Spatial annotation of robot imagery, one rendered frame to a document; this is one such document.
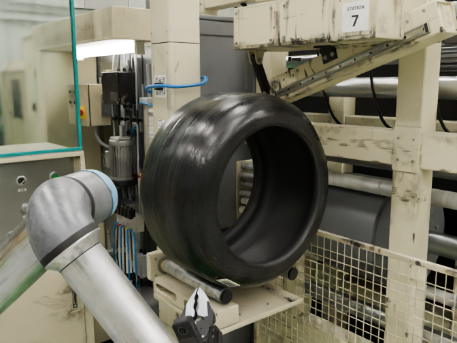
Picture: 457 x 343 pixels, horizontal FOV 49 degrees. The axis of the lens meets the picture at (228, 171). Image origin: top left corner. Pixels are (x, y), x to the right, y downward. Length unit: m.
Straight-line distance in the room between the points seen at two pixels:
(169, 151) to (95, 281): 0.60
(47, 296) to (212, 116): 1.02
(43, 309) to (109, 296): 1.17
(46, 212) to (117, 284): 0.17
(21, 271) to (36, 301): 0.92
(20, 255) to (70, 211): 0.23
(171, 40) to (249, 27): 0.28
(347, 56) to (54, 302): 1.38
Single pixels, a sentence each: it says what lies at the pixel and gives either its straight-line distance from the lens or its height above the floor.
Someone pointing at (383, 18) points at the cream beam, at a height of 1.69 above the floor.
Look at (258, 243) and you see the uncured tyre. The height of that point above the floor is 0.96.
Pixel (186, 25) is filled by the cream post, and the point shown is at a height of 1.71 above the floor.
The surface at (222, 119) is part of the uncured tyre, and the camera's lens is 1.36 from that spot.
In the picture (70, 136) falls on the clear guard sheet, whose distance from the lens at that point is 1.97.
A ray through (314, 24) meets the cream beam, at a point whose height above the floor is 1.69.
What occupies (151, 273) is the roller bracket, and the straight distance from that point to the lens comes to 1.76.
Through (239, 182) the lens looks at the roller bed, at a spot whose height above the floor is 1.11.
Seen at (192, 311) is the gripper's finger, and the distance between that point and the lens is 1.26.
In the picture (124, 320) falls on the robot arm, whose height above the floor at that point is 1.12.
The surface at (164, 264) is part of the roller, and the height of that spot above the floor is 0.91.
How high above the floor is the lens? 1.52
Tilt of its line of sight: 10 degrees down
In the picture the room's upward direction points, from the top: straight up
